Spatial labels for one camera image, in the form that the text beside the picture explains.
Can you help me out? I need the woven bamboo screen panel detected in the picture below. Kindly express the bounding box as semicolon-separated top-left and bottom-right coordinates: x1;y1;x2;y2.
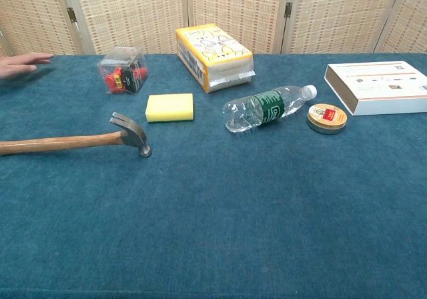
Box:
61;0;189;55
373;0;427;53
282;0;401;55
185;0;291;55
0;0;79;56

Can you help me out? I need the wooden handle claw hammer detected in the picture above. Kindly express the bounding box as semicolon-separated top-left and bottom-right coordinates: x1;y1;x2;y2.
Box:
0;111;153;159

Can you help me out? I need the round tin with red label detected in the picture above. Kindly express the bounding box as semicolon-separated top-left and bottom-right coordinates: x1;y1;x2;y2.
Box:
306;103;348;135

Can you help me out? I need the clear box with red parts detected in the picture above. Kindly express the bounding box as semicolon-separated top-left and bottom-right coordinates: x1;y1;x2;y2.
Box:
96;47;148;96

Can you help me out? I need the yellow cartoon dog tissue pack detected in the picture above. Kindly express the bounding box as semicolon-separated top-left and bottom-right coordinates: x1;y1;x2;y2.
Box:
175;23;256;94

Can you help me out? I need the clear water bottle green label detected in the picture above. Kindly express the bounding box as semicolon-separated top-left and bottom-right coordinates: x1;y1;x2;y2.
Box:
222;84;318;133

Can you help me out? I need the yellow sponge with green base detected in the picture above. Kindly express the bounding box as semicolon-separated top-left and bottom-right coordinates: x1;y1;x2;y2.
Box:
145;93;195;123

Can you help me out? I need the flat white cardboard product box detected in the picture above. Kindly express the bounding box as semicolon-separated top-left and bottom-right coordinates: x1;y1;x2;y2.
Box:
324;60;427;116

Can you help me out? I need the blue tablecloth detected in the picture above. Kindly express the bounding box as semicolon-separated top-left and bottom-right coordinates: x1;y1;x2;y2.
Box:
0;52;427;299

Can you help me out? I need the bare person hand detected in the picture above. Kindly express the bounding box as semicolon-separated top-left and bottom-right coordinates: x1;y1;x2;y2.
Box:
0;52;55;79

